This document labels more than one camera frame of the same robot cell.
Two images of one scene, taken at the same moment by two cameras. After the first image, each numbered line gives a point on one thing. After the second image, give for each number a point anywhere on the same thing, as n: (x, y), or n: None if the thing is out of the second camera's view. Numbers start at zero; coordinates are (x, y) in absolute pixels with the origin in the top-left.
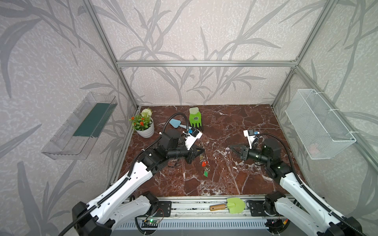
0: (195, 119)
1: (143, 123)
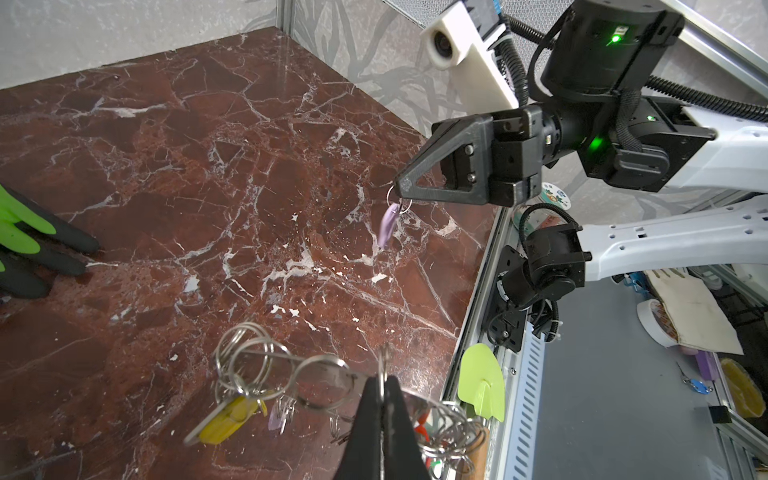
0: (36, 245)
1: None
